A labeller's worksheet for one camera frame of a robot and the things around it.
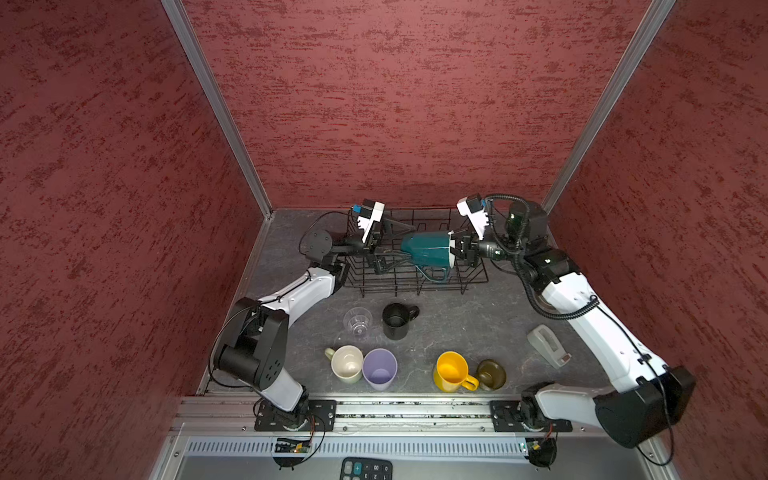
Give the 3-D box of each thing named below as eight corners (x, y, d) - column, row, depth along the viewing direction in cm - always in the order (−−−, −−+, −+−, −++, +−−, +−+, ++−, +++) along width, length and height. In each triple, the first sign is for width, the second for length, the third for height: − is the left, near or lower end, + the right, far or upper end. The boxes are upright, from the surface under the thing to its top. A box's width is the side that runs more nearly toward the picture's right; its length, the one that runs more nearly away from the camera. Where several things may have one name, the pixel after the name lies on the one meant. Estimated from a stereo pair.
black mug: (377, 331, 91) (376, 320, 84) (395, 303, 97) (396, 290, 90) (400, 345, 88) (401, 334, 81) (417, 315, 94) (420, 303, 87)
